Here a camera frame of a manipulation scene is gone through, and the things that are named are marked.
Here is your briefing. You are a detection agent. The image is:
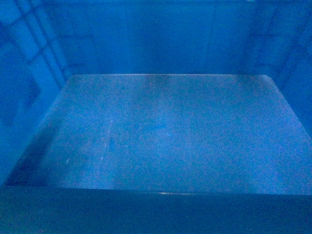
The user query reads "large blue plastic crate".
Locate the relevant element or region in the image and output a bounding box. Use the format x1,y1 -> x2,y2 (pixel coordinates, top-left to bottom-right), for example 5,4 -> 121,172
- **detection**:
0,0 -> 312,234

